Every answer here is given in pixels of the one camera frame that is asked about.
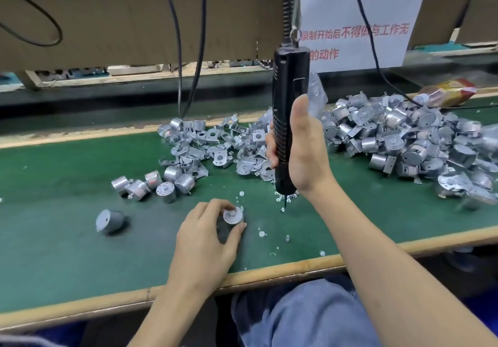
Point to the black electric screwdriver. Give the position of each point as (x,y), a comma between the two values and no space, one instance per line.
(289,78)

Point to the person's right forearm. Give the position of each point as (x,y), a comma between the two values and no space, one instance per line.
(397,269)

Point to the pile of metal brackets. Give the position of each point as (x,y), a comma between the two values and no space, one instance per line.
(218,144)

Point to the orange packet in plastic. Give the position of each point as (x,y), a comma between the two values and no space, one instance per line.
(447,94)

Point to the small clear plastic bag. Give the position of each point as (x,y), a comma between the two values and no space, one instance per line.
(317,98)

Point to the silver round motor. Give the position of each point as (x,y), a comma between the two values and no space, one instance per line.
(233,216)

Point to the pile of silver motors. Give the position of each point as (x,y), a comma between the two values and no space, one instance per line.
(148,183)

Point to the brown back panel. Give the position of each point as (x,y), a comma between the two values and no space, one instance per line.
(117,27)

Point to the person's right hand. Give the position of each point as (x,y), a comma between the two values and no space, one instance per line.
(307,152)

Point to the pile of assembled motors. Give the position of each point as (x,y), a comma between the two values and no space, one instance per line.
(408,140)

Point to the grey blue trousers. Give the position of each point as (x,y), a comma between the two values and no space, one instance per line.
(303,316)

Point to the green bench mat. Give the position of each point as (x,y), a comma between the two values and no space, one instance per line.
(62,249)

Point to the person's left hand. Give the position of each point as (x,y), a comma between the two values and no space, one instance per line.
(202,253)

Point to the white paper sign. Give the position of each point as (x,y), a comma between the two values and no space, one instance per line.
(366,16)

